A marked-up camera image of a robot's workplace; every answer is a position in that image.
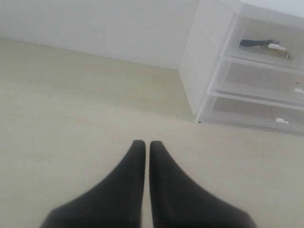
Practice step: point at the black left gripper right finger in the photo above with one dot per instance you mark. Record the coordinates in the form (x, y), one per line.
(179, 202)

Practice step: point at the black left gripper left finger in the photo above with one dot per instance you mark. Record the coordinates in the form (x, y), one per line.
(115, 202)

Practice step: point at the keychain with black strap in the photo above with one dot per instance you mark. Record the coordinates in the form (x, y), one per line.
(269, 47)

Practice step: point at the small drawer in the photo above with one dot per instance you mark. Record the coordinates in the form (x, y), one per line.
(290, 37)

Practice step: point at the bottom wide drawer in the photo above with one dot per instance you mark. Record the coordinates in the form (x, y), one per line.
(251, 112)

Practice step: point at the wide drawer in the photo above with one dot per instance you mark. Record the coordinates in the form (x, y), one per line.
(251, 112)
(258, 83)

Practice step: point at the middle wide drawer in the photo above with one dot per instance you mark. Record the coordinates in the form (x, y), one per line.
(258, 83)

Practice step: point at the translucent plastic drawer cabinet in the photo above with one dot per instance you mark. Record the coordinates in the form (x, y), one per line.
(213, 21)

